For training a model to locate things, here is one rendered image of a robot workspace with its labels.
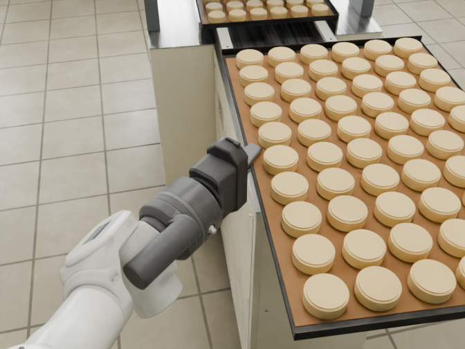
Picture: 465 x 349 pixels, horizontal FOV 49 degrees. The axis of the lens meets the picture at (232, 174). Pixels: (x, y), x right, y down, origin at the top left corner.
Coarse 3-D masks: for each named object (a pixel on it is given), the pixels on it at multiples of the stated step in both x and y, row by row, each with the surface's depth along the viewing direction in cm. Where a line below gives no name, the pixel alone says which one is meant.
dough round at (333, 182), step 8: (328, 168) 71; (336, 168) 71; (320, 176) 70; (328, 176) 70; (336, 176) 70; (344, 176) 70; (320, 184) 69; (328, 184) 68; (336, 184) 68; (344, 184) 68; (352, 184) 69; (320, 192) 69; (328, 192) 68; (336, 192) 68; (344, 192) 68; (352, 192) 70
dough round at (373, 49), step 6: (372, 42) 97; (378, 42) 97; (384, 42) 97; (366, 48) 96; (372, 48) 95; (378, 48) 95; (384, 48) 95; (390, 48) 96; (366, 54) 96; (372, 54) 95; (378, 54) 95; (384, 54) 95
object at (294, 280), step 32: (352, 96) 87; (256, 128) 81; (448, 128) 81; (256, 160) 75; (384, 160) 75; (416, 192) 70; (320, 224) 66; (384, 224) 66; (288, 256) 62; (384, 256) 62; (448, 256) 62; (288, 288) 59; (352, 288) 59; (320, 320) 56
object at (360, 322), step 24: (240, 48) 97; (264, 48) 98; (360, 48) 100; (240, 120) 82; (264, 216) 67; (288, 312) 56; (408, 312) 57; (432, 312) 57; (456, 312) 55; (312, 336) 54
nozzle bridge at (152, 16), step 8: (144, 0) 150; (152, 0) 150; (352, 0) 169; (360, 0) 163; (368, 0) 161; (152, 8) 152; (360, 8) 164; (368, 8) 163; (152, 16) 154; (360, 16) 164; (368, 16) 165; (152, 24) 156
